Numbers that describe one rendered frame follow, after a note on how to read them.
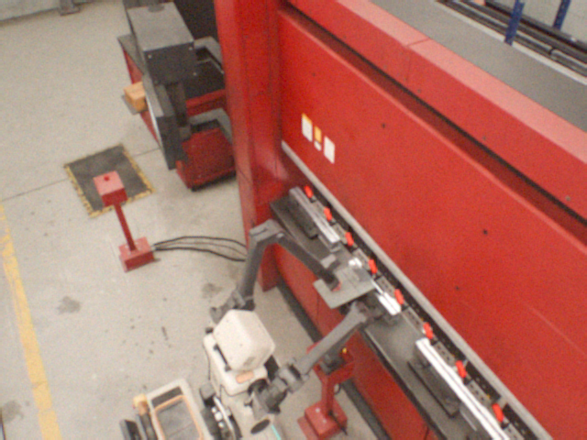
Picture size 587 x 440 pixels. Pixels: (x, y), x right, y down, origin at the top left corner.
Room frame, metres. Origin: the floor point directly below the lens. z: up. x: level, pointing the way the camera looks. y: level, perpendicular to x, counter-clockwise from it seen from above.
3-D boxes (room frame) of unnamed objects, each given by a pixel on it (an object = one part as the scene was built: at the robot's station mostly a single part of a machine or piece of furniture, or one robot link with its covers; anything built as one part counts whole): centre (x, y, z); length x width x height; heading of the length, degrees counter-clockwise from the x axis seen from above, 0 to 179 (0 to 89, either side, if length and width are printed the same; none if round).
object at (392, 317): (1.59, -0.40, 0.92); 0.39 x 0.06 x 0.10; 28
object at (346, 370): (1.30, -0.16, 0.75); 0.20 x 0.16 x 0.18; 29
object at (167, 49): (2.52, 0.65, 1.53); 0.51 x 0.25 x 0.85; 20
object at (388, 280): (1.48, -0.45, 1.18); 0.15 x 0.09 x 0.17; 28
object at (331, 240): (2.12, -0.12, 0.92); 0.50 x 0.06 x 0.10; 28
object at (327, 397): (1.30, -0.16, 0.39); 0.05 x 0.05 x 0.54; 29
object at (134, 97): (3.36, 1.11, 1.04); 0.30 x 0.26 x 0.12; 29
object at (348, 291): (1.57, -0.24, 1.00); 0.26 x 0.18 x 0.01; 118
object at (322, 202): (2.01, -0.17, 1.18); 0.15 x 0.09 x 0.17; 28
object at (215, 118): (2.66, 0.47, 1.17); 0.40 x 0.24 x 0.07; 28
